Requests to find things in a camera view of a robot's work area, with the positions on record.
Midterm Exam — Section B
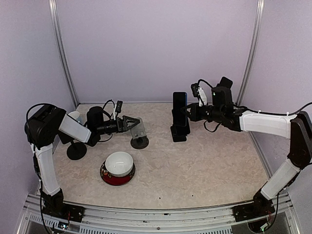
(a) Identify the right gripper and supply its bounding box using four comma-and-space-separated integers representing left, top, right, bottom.
180, 102, 224, 121

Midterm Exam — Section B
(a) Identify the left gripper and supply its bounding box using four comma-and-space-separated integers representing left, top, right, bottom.
97, 115, 140, 135

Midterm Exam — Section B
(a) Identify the blue-edged black smartphone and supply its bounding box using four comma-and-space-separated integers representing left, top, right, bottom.
173, 114, 191, 136

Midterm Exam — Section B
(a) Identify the black folding phone stand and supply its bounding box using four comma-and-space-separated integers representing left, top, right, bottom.
170, 109, 187, 142

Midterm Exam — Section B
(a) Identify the round-base plate phone stand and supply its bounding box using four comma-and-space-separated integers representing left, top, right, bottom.
130, 117, 149, 150

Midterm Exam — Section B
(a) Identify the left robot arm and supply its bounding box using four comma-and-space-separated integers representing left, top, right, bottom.
24, 101, 143, 217

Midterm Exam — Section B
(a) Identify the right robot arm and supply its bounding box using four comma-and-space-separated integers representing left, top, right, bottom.
180, 83, 312, 216

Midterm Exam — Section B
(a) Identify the white ceramic bowl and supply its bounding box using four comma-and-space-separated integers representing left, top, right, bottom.
104, 152, 134, 177

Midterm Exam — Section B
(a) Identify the light blue mug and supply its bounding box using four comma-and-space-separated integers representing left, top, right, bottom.
68, 111, 82, 124

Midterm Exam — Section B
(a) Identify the red floral plate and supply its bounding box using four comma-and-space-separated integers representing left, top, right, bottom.
100, 161, 136, 186

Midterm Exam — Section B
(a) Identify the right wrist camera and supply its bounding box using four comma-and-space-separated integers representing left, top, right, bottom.
191, 83, 198, 98

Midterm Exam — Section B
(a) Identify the left camera cable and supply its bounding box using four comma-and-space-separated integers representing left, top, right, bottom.
102, 98, 117, 117

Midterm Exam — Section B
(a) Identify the camera cable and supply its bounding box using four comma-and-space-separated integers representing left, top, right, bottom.
197, 78, 214, 90
102, 98, 117, 117

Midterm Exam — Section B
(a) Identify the right camera cable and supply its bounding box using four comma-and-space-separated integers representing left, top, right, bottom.
197, 78, 214, 90

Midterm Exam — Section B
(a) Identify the left aluminium frame post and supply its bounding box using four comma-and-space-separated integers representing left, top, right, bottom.
49, 0, 79, 108

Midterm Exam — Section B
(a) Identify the aluminium frame post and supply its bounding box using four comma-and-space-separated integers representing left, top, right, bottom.
49, 0, 79, 108
236, 0, 265, 105

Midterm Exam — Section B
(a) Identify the right aluminium frame post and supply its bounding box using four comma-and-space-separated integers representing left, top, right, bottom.
236, 0, 265, 105

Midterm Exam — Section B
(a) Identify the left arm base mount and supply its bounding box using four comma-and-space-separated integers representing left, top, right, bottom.
42, 192, 85, 223

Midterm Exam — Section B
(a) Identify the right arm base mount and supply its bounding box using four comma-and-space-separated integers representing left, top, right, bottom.
233, 191, 275, 222

